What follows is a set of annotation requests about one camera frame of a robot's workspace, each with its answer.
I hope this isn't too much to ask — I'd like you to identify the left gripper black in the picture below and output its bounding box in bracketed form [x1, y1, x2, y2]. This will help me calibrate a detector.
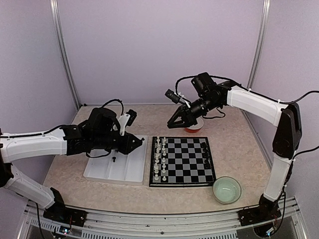
[92, 131, 142, 155]

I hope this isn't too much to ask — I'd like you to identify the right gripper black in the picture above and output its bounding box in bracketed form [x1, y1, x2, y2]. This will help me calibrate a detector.
[167, 95, 220, 128]

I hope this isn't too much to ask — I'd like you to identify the white plastic compartment tray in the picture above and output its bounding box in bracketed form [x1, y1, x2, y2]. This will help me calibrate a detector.
[83, 135, 148, 186]

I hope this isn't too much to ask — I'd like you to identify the black white chessboard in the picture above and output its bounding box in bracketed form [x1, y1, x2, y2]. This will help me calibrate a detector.
[149, 136, 216, 187]

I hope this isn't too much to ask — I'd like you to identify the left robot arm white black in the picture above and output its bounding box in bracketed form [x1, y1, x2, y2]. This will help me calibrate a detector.
[0, 105, 144, 222]

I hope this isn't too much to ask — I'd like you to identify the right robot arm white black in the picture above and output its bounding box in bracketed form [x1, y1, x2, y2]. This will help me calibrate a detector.
[165, 72, 318, 221]

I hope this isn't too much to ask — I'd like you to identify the red white bowl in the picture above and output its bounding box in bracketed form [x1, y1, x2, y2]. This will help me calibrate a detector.
[184, 118, 204, 133]

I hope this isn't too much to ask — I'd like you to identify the green glass bowl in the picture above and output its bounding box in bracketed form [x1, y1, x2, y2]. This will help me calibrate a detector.
[212, 176, 242, 205]

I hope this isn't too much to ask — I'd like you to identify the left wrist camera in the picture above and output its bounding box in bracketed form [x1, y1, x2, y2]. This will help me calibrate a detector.
[118, 109, 137, 136]

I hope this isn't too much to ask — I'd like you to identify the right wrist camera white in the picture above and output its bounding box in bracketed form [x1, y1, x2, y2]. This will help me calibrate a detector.
[165, 89, 189, 105]

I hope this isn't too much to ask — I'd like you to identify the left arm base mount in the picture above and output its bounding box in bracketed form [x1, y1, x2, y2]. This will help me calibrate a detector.
[43, 202, 87, 227]

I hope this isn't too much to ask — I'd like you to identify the front aluminium rail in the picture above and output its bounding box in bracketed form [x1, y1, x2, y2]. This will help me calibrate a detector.
[17, 196, 307, 239]

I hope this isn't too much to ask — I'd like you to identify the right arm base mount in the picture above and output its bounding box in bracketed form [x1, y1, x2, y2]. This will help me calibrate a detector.
[237, 204, 282, 227]

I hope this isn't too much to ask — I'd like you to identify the right aluminium frame post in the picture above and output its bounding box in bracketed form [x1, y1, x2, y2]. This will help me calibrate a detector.
[245, 0, 271, 90]

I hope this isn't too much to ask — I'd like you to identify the aluminium frame post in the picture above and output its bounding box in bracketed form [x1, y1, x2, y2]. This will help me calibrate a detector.
[50, 0, 81, 110]
[245, 0, 271, 90]

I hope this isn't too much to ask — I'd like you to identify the left aluminium frame post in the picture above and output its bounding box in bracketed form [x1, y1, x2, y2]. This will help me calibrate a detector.
[50, 0, 81, 110]

